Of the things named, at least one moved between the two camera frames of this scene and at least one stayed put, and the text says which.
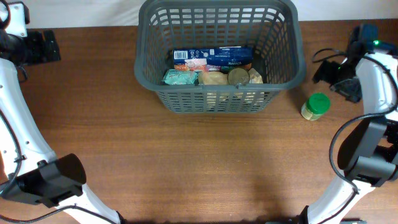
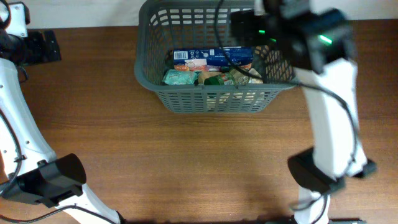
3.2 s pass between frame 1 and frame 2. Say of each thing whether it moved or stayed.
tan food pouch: stayed
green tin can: stayed
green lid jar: moved
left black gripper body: stayed
